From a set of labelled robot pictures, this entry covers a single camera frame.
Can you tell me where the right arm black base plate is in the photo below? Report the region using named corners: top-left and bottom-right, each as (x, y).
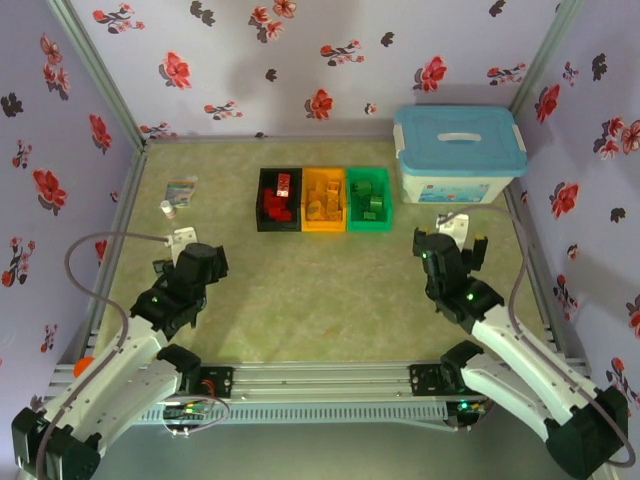
top-left (408, 363), bottom-right (471, 397)

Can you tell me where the white slotted cable duct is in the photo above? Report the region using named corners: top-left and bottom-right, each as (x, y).
top-left (67, 402), bottom-right (449, 426)

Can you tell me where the aluminium corner post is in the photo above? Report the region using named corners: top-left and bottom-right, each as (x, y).
top-left (44, 0), bottom-right (151, 151)
top-left (507, 0), bottom-right (589, 119)

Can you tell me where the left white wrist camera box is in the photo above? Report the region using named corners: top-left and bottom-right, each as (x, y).
top-left (164, 227), bottom-right (200, 254)

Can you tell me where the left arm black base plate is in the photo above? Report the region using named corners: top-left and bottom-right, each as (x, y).
top-left (179, 366), bottom-right (236, 400)

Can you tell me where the left arm grey cable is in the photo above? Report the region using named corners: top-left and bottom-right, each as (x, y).
top-left (34, 232), bottom-right (231, 480)

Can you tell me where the small printed paper packet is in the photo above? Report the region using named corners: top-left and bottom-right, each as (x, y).
top-left (166, 175), bottom-right (199, 209)

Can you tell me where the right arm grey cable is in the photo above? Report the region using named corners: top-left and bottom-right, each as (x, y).
top-left (439, 205), bottom-right (639, 471)

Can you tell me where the aluminium wall edge rail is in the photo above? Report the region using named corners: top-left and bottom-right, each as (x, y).
top-left (143, 132), bottom-right (397, 145)

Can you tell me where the yellow plastic bin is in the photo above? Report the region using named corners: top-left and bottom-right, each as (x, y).
top-left (299, 168), bottom-right (348, 235)

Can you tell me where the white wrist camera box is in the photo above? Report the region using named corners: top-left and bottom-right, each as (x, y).
top-left (164, 227), bottom-right (200, 254)
top-left (436, 213), bottom-right (471, 246)

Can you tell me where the long aluminium base rail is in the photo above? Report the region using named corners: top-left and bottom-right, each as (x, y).
top-left (42, 362), bottom-right (599, 404)

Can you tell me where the white storage box blue lid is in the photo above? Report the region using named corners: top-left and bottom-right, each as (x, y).
top-left (393, 103), bottom-right (530, 205)

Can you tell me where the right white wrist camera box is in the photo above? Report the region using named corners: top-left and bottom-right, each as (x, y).
top-left (436, 213), bottom-right (471, 246)

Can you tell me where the black plastic bin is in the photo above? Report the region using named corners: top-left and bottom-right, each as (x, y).
top-left (254, 168), bottom-right (304, 234)

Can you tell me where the small circuit board with wires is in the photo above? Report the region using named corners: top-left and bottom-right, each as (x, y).
top-left (162, 397), bottom-right (216, 436)
top-left (447, 398), bottom-right (489, 431)

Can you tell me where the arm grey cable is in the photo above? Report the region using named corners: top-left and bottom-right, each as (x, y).
top-left (439, 205), bottom-right (639, 471)
top-left (34, 232), bottom-right (231, 480)

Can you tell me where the green plastic bin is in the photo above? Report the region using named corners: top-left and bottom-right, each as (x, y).
top-left (344, 168), bottom-right (393, 235)

